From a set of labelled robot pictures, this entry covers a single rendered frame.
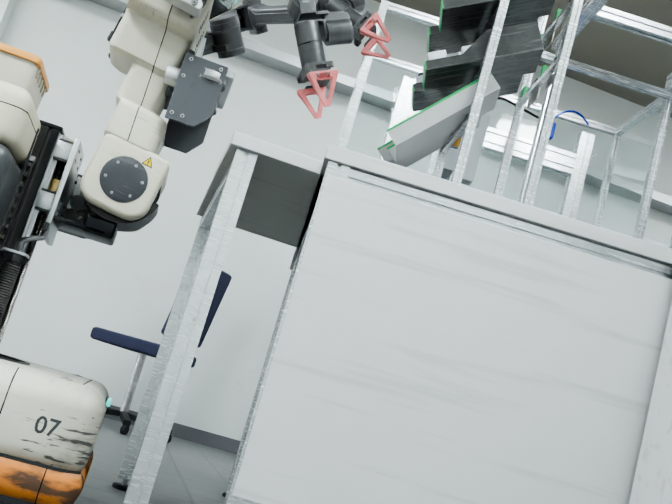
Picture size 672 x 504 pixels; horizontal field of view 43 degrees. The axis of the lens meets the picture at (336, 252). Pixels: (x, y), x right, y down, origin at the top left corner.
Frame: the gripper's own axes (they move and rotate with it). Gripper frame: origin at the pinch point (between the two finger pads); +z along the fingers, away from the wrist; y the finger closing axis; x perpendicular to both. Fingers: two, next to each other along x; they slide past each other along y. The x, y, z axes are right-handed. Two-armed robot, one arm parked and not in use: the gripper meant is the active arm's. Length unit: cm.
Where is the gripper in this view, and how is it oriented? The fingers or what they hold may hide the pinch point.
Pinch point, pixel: (387, 47)
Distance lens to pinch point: 234.8
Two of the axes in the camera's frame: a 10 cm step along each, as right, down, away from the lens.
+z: 7.6, 6.2, -1.9
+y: 0.5, 2.3, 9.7
